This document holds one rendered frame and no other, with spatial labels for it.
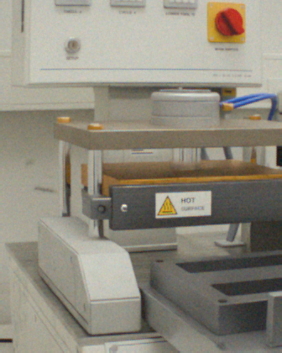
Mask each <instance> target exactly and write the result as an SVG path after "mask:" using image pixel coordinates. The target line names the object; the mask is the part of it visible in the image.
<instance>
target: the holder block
mask: <svg viewBox="0 0 282 353"><path fill-rule="evenodd" d="M150 286H151V287H152V288H153V289H154V290H156V291H157V292H159V293H160V294H163V295H164V296H165V297H166V298H168V299H169V300H170V301H171V302H172V303H174V304H175V305H177V306H178V307H179V308H181V309H182V310H184V312H186V313H188V314H189V315H190V316H191V317H192V318H194V319H197V321H198V322H199V323H201V324H202V325H205V326H206V327H207V328H208V329H209V330H210V331H212V332H214V333H215V334H216V335H229V334H232V333H239V332H247V331H255V330H262V329H266V322H267V312H268V293H270V292H282V250H275V251H263V252H251V253H239V254H236V255H227V256H203V257H192V258H180V259H168V260H155V261H151V262H150Z"/></svg>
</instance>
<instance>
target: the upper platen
mask: <svg viewBox="0 0 282 353"><path fill-rule="evenodd" d="M264 178H282V171H281V170H278V169H274V168H271V167H267V166H261V165H258V164H254V163H250V162H246V161H240V160H237V159H229V160H202V161H201V148H192V149H170V161H147V162H119V163H103V194H105V195H107V196H109V185H114V184H135V183H157V182H199V181H221V180H242V179H264ZM81 184H83V185H84V188H82V189H81V196H82V194H83V193H88V164H81Z"/></svg>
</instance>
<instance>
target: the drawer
mask: <svg viewBox="0 0 282 353"><path fill-rule="evenodd" d="M137 285H138V290H139V294H140V296H141V318H142V319H143V320H144V321H145V322H146V323H148V324H149V326H151V327H152V328H153V329H154V330H155V331H157V332H158V333H159V334H160V335H162V336H163V337H164V338H165V339H166V340H167V341H168V342H169V343H170V344H172V345H173V346H174V347H175V348H176V349H177V350H178V351H180V352H181V353H282V292H270V293H268V312H267V322H266V329H262V330H255V331H247V332H239V333H232V334H229V335H216V334H215V333H214V332H212V331H210V330H209V329H208V328H207V327H206V326H205V325H202V324H201V323H199V322H198V321H197V319H194V318H192V317H191V316H190V315H189V314H188V313H186V312H184V310H182V309H181V308H179V307H178V306H177V305H175V304H174V303H172V302H171V301H170V300H169V299H168V298H166V297H165V296H164V295H163V294H160V293H159V292H157V291H156V290H154V289H153V288H152V287H151V286H150V282H142V283H137Z"/></svg>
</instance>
